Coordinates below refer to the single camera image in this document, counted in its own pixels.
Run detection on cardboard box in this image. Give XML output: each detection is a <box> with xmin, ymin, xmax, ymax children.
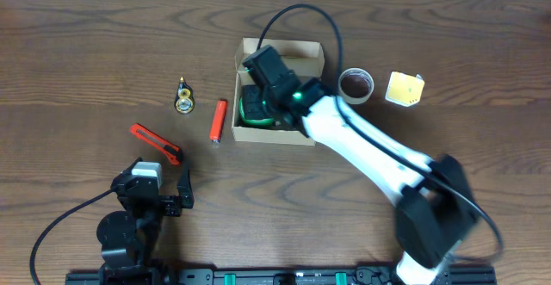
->
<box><xmin>232</xmin><ymin>38</ymin><xmax>325</xmax><ymax>146</ymax></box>

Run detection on red utility knife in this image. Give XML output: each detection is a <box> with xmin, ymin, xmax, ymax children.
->
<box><xmin>129</xmin><ymin>123</ymin><xmax>183</xmax><ymax>165</ymax></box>

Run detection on yellow sticky note pad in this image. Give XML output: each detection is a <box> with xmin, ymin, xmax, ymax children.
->
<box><xmin>385</xmin><ymin>71</ymin><xmax>424</xmax><ymax>107</ymax></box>

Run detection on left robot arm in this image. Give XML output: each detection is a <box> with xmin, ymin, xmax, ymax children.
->
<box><xmin>96</xmin><ymin>158</ymin><xmax>195</xmax><ymax>270</ymax></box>

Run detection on white tape roll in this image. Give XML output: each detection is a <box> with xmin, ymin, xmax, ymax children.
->
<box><xmin>337</xmin><ymin>68</ymin><xmax>375</xmax><ymax>105</ymax></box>

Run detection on black yellow correction tape dispenser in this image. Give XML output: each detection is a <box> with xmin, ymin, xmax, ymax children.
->
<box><xmin>174</xmin><ymin>77</ymin><xmax>195</xmax><ymax>115</ymax></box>

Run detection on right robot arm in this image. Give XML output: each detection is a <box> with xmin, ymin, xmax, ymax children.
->
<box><xmin>242</xmin><ymin>46</ymin><xmax>479</xmax><ymax>284</ymax></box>

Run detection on green tape roll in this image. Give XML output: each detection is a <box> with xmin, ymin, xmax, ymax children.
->
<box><xmin>238</xmin><ymin>99</ymin><xmax>275</xmax><ymax>128</ymax></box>

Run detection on right black cable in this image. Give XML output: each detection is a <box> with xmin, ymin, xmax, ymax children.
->
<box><xmin>256</xmin><ymin>3</ymin><xmax>505</xmax><ymax>263</ymax></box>

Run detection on red lighter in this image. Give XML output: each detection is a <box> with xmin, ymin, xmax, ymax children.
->
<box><xmin>209</xmin><ymin>99</ymin><xmax>227</xmax><ymax>143</ymax></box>

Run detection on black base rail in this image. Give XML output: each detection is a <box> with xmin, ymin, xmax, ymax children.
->
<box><xmin>64</xmin><ymin>266</ymin><xmax>498</xmax><ymax>285</ymax></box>

